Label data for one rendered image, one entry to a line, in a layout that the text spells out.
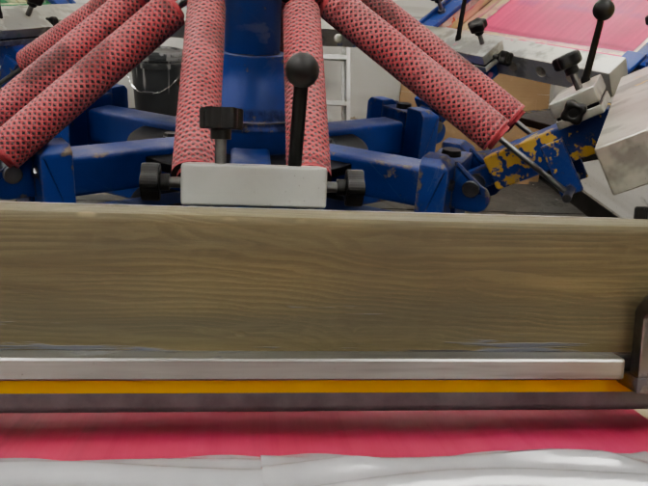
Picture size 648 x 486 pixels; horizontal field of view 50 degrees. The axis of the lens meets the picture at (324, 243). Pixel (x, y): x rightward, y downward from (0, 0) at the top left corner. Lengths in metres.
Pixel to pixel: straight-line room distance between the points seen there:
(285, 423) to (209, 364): 0.06
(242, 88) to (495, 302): 0.78
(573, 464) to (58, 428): 0.23
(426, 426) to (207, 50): 0.60
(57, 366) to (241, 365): 0.08
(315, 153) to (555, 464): 0.50
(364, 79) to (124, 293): 4.23
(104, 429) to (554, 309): 0.22
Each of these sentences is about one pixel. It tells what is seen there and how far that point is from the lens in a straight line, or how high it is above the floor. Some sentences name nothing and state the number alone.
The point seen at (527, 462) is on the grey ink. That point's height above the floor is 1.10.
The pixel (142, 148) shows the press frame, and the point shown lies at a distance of 1.05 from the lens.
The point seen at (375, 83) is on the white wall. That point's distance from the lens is 4.54.
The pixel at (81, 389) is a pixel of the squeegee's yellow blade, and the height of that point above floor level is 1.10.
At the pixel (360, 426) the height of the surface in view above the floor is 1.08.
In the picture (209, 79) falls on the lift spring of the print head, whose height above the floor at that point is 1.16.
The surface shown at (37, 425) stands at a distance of 0.37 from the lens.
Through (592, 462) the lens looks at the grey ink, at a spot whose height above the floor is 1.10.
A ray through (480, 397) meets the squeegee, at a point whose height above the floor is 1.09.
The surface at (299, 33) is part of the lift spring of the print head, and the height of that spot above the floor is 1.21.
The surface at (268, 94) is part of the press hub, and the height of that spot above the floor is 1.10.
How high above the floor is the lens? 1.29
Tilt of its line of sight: 22 degrees down
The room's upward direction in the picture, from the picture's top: 4 degrees clockwise
